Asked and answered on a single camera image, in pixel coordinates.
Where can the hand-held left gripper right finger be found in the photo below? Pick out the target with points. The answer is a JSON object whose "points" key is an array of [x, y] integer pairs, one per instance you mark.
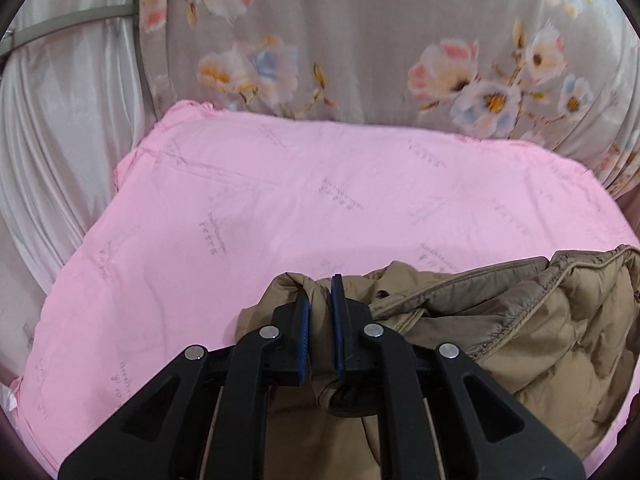
{"points": [[340, 330]]}

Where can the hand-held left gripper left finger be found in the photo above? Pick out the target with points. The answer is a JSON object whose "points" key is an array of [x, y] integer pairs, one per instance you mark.
{"points": [[302, 340]]}

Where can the olive quilted jacket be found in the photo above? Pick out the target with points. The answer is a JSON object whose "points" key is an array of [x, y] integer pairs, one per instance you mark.
{"points": [[525, 320]]}

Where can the pink printed bedsheet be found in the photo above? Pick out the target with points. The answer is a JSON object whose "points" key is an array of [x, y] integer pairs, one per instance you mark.
{"points": [[250, 200]]}

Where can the grey floral cloth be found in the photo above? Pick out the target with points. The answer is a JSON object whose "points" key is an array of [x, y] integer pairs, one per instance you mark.
{"points": [[375, 35]]}

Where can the white satin curtain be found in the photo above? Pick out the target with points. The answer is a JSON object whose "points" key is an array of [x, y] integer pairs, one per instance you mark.
{"points": [[60, 135]]}

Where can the grey band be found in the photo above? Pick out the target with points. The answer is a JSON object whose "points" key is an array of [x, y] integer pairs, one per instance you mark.
{"points": [[75, 20]]}

